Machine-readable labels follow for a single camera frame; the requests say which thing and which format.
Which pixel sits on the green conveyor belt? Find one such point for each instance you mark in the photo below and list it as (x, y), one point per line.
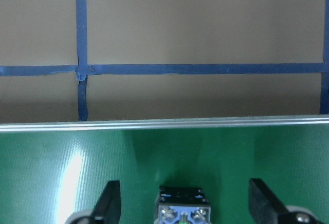
(50, 170)

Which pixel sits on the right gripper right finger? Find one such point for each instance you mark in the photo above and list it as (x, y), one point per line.
(265, 207)

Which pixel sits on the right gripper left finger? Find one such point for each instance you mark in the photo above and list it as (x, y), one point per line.
(106, 210)

